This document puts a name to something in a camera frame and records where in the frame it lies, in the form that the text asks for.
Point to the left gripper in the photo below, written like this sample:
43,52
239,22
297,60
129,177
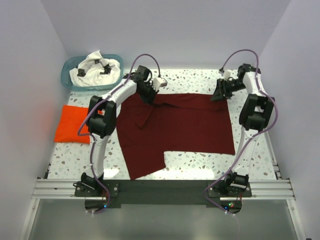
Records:
149,95

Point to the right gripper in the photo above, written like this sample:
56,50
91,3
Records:
222,88

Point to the dark red t-shirt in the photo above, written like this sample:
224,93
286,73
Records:
186,122

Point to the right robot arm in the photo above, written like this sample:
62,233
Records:
254,119

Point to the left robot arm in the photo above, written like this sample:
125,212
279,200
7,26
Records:
101,121

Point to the white t-shirt with black print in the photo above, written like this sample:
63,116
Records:
95,71

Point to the folded orange t-shirt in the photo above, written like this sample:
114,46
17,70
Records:
70,121

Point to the teal plastic basket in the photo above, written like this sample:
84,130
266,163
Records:
74,61

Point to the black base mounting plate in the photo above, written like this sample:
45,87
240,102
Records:
162,192

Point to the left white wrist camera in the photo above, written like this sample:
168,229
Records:
159,82

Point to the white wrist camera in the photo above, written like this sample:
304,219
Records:
159,82
225,74

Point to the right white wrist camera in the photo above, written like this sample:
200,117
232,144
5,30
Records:
225,74

